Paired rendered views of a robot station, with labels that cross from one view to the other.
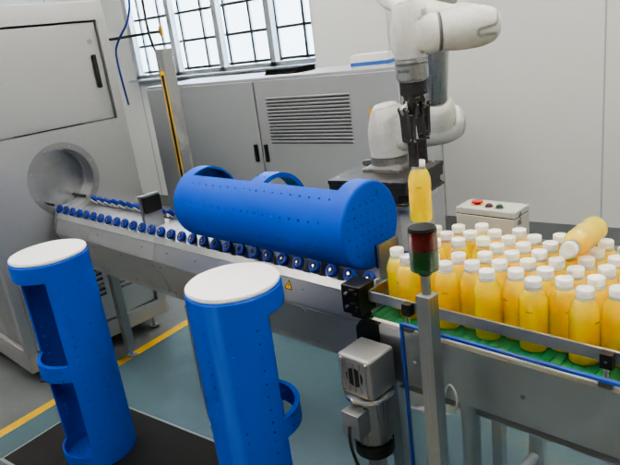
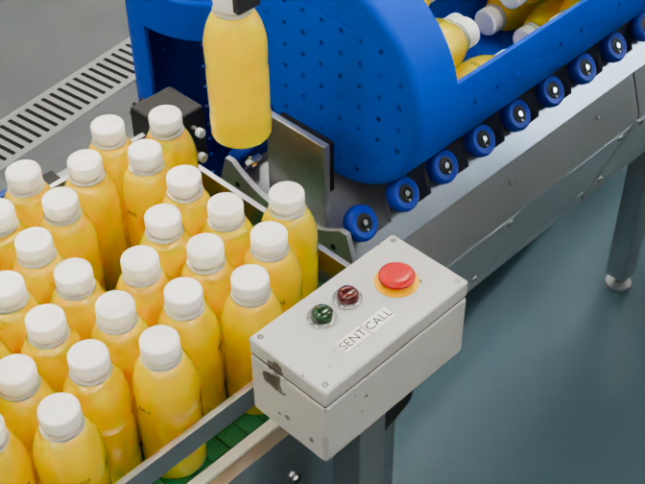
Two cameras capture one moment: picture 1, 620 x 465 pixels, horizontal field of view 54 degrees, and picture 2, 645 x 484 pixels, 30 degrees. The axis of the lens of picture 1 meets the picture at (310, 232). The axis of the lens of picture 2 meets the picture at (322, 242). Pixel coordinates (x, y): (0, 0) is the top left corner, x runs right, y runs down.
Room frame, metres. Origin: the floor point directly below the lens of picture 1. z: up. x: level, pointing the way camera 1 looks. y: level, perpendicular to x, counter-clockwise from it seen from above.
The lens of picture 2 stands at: (1.78, -1.38, 1.92)
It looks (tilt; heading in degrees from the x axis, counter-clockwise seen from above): 42 degrees down; 90
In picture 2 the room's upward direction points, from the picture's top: 1 degrees counter-clockwise
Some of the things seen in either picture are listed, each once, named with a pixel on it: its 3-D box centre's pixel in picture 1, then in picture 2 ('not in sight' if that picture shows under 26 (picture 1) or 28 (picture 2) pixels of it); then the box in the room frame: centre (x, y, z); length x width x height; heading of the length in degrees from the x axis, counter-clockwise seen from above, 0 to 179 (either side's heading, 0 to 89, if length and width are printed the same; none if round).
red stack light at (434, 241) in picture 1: (423, 239); not in sight; (1.24, -0.24, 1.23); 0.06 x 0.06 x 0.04
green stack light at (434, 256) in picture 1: (423, 258); not in sight; (1.24, -0.24, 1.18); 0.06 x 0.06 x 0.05
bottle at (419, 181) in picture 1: (420, 193); (237, 70); (1.70, -0.33, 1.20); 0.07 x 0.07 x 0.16
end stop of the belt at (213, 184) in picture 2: (409, 269); (255, 212); (1.71, -0.28, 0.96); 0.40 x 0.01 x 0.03; 135
